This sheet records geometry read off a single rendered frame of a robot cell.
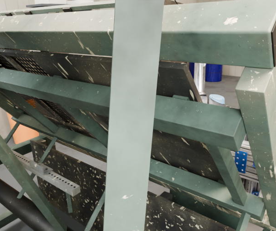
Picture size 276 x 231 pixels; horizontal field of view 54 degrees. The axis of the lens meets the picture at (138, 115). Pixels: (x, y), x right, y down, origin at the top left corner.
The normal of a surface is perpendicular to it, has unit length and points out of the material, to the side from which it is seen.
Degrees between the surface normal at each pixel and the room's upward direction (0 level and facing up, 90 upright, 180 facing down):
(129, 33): 83
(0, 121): 90
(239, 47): 129
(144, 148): 83
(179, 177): 39
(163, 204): 90
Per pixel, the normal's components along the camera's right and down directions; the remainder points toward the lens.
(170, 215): -0.63, 0.29
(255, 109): -0.47, 0.81
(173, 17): -0.42, -0.55
